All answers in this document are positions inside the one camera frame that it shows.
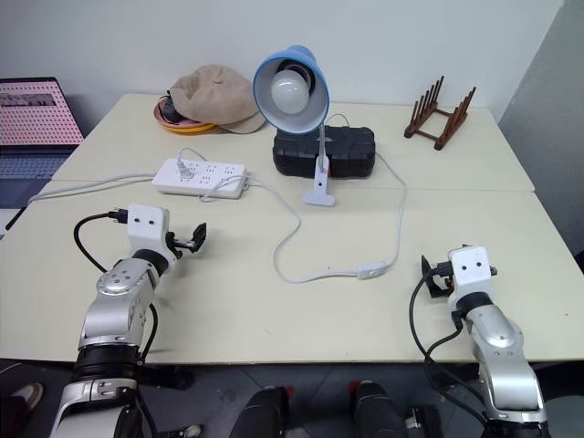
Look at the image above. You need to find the small black object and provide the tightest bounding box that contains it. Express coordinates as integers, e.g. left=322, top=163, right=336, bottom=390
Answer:
left=162, top=96, right=183, bottom=124

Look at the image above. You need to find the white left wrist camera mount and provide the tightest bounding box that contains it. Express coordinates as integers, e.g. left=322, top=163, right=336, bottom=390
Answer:
left=126, top=204, right=180, bottom=276

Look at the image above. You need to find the white light bulb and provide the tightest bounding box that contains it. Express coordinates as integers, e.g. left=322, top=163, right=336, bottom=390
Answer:
left=270, top=74, right=312, bottom=116

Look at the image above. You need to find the grey laptop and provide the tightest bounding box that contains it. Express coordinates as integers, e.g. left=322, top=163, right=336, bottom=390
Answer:
left=0, top=77, right=87, bottom=212

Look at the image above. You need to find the orange and pink plate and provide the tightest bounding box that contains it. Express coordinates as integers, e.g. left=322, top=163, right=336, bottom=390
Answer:
left=153, top=97, right=218, bottom=136

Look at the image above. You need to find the black plastic tool case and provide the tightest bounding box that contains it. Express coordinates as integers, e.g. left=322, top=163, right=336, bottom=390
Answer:
left=272, top=124, right=378, bottom=180

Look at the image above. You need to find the white power strip cord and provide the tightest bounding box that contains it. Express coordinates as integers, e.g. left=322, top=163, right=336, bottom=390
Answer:
left=26, top=172, right=157, bottom=204

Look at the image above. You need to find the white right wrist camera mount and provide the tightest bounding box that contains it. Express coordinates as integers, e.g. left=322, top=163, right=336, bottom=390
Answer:
left=447, top=245, right=498, bottom=317

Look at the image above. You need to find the white shoe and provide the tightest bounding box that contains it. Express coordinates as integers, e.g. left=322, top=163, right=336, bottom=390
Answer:
left=8, top=381, right=46, bottom=412

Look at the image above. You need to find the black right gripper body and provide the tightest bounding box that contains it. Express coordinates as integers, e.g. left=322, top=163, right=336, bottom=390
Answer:
left=430, top=260, right=456, bottom=298

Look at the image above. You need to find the white power strip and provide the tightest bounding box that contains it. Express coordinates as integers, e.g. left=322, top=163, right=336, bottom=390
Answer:
left=151, top=157, right=250, bottom=201

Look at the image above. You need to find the beige cap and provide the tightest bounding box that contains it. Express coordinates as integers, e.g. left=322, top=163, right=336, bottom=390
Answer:
left=169, top=64, right=266, bottom=135

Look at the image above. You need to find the blue clip desk lamp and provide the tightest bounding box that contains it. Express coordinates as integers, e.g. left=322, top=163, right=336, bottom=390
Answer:
left=252, top=44, right=338, bottom=208

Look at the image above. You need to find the white inline cord switch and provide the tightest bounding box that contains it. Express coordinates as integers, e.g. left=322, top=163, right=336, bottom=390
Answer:
left=357, top=261, right=390, bottom=280

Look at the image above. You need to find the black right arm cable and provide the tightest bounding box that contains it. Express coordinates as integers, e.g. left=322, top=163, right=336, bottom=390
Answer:
left=408, top=273, right=487, bottom=428

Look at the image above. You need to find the white lamp cord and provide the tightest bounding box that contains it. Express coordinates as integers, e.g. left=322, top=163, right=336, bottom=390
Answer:
left=175, top=113, right=408, bottom=285

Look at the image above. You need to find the dark rounded shape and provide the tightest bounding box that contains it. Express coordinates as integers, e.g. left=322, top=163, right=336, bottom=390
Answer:
left=349, top=380, right=408, bottom=438
left=226, top=385, right=294, bottom=438

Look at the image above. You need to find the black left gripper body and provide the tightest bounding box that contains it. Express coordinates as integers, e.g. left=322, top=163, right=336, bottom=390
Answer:
left=165, top=231, right=198, bottom=253

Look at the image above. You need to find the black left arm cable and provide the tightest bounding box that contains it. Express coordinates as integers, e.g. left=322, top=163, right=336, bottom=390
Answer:
left=74, top=206, right=130, bottom=273

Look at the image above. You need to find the brown wooden dish rack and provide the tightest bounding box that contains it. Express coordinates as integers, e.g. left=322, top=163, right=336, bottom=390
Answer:
left=402, top=74, right=478, bottom=151

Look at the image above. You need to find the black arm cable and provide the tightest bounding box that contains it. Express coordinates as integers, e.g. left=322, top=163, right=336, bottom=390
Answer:
left=408, top=273, right=487, bottom=428
left=74, top=206, right=130, bottom=273

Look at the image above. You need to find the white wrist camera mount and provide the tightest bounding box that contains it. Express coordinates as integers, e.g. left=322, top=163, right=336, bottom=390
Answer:
left=447, top=245, right=498, bottom=317
left=126, top=204, right=180, bottom=276

